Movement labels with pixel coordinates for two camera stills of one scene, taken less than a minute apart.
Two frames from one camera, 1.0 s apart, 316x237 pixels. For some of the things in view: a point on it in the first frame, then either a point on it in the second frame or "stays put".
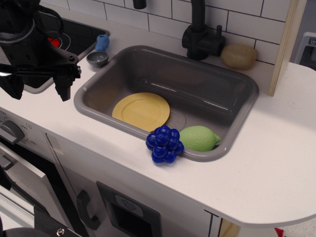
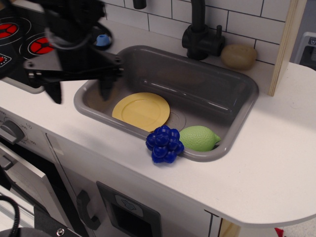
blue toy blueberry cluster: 164,144 stays put
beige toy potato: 238,56 stays put
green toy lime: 198,138 stays put
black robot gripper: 34,57 to 78,59
